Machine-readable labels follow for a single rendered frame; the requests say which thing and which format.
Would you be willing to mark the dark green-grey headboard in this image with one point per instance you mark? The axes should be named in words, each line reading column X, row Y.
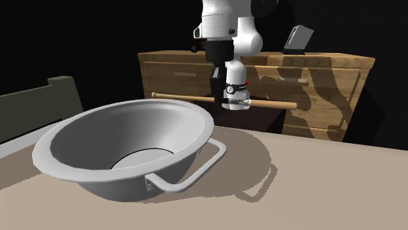
column 35, row 105

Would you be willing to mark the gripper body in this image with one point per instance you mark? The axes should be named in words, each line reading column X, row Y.
column 219, row 51

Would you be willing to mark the wooden baseball bat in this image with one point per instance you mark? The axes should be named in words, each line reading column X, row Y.
column 271, row 103

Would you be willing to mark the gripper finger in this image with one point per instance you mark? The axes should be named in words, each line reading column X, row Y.
column 220, row 87

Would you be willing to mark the wooden chest of drawers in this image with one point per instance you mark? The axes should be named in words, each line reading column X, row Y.
column 322, row 86

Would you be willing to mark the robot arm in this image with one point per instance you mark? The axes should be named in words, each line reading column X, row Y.
column 223, row 19

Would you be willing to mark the grey box with black base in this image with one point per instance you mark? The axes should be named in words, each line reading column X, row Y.
column 299, row 36

